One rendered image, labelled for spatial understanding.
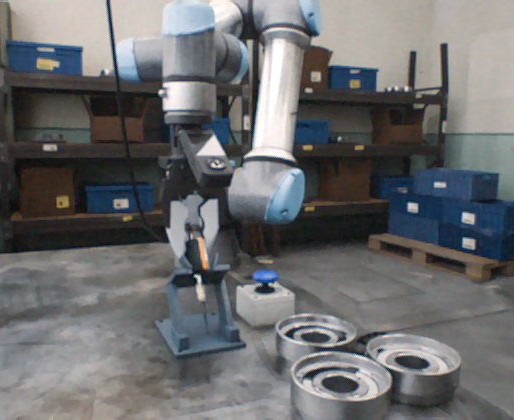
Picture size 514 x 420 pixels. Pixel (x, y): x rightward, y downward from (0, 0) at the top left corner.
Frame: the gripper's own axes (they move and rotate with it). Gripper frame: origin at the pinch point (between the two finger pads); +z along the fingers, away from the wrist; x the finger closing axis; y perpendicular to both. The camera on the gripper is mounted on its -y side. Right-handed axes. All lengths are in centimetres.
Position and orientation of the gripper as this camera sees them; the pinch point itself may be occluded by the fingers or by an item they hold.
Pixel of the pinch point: (193, 252)
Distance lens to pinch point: 73.6
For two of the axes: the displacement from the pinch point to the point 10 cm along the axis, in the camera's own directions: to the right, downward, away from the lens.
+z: -0.1, 9.9, 1.3
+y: -4.0, -1.3, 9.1
